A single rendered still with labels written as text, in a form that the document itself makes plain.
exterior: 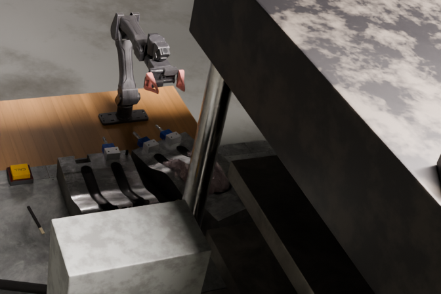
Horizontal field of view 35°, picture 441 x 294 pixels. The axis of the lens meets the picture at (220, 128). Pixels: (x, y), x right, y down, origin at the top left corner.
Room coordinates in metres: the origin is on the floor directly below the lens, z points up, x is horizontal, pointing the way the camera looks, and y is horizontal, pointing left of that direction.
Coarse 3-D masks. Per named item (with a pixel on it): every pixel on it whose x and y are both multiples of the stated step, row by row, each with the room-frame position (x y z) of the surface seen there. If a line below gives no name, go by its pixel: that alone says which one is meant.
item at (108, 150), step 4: (104, 140) 2.04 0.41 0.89; (104, 144) 2.00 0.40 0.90; (108, 144) 2.01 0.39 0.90; (112, 144) 2.01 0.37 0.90; (104, 148) 1.97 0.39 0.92; (108, 148) 1.97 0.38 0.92; (112, 148) 1.98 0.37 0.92; (116, 148) 1.98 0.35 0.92; (104, 152) 1.96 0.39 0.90; (108, 152) 1.95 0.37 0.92; (112, 152) 1.95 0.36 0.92; (116, 152) 1.96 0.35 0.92; (104, 156) 1.96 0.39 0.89; (108, 156) 1.94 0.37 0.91; (112, 156) 1.95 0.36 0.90; (116, 156) 1.96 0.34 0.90
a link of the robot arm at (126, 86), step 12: (120, 36) 2.39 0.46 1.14; (120, 48) 2.37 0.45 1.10; (132, 48) 2.40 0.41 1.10; (120, 60) 2.36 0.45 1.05; (132, 60) 2.37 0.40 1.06; (120, 72) 2.35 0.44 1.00; (132, 72) 2.35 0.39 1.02; (120, 84) 2.32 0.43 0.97; (132, 84) 2.33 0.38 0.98; (132, 96) 2.30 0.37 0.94
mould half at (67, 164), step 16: (64, 160) 1.88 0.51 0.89; (96, 160) 1.92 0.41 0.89; (112, 160) 1.94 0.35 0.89; (128, 160) 1.96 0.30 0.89; (64, 176) 1.81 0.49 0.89; (80, 176) 1.83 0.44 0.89; (96, 176) 1.85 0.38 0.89; (112, 176) 1.86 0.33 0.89; (128, 176) 1.88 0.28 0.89; (64, 192) 1.79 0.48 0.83; (80, 192) 1.75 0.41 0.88; (112, 192) 1.78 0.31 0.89; (144, 192) 1.80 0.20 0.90; (80, 208) 1.63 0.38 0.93; (96, 208) 1.64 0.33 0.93
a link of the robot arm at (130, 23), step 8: (120, 16) 2.38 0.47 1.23; (128, 16) 2.39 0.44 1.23; (136, 16) 2.42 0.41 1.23; (112, 24) 2.42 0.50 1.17; (120, 24) 2.38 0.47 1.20; (128, 24) 2.34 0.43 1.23; (136, 24) 2.35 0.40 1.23; (112, 32) 2.41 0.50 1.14; (128, 32) 2.32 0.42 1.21; (136, 32) 2.29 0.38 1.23; (136, 40) 2.23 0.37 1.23; (144, 40) 2.24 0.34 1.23
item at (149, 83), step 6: (150, 72) 2.04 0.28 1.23; (144, 78) 2.03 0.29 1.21; (150, 78) 2.01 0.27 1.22; (156, 78) 2.07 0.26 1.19; (144, 84) 2.03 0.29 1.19; (150, 84) 2.03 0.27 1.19; (156, 84) 2.00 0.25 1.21; (162, 84) 2.07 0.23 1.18; (150, 90) 2.01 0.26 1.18; (156, 90) 1.98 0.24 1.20
